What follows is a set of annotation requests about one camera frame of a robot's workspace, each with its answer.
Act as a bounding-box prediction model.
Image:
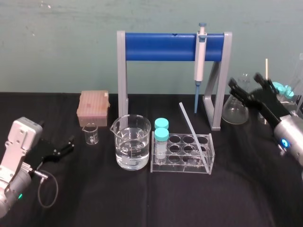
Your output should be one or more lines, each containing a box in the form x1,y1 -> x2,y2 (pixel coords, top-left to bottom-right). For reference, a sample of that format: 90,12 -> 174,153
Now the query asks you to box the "large glass beaker with water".
109,114 -> 152,171

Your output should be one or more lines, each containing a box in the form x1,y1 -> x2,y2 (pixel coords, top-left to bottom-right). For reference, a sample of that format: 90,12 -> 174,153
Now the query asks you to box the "grey and blue pipette stand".
116,30 -> 233,131

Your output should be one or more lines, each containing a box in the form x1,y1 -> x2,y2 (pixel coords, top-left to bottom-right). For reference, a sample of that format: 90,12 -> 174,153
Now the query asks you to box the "glass stirring rod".
178,102 -> 213,175

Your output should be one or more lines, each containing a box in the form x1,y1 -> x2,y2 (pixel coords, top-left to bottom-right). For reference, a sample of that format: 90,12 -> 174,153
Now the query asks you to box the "clear acrylic tube rack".
149,132 -> 216,175

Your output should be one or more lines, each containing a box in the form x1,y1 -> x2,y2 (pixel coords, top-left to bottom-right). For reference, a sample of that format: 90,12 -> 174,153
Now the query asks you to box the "pink pipette tip box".
76,90 -> 112,128

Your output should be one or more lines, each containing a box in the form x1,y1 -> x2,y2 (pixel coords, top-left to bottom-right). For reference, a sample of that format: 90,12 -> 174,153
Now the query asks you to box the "black table cloth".
0,91 -> 303,227

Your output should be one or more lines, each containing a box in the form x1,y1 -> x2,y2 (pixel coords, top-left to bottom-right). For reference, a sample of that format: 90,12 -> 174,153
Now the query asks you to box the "thin dark gripper cable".
32,169 -> 59,209

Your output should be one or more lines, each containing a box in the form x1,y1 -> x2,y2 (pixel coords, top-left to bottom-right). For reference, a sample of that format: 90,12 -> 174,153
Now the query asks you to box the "glass conical flask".
221,72 -> 250,125

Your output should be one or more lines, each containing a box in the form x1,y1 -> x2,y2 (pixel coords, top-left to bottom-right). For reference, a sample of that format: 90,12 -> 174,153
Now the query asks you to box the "teal capped sample tube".
154,118 -> 170,131
285,85 -> 296,99
272,81 -> 287,95
153,127 -> 170,165

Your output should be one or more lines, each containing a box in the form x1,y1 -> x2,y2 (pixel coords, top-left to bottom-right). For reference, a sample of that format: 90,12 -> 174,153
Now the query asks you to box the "white and blue pipette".
194,22 -> 208,114

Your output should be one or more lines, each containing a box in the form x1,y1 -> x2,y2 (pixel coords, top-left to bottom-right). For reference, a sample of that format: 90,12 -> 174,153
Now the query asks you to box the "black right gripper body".
250,88 -> 293,129

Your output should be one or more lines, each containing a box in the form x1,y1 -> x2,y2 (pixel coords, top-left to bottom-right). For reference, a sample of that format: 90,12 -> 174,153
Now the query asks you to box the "small glass beaker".
81,122 -> 99,146

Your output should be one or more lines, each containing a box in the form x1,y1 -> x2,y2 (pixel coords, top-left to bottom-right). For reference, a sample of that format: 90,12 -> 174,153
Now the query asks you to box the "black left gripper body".
27,139 -> 63,171

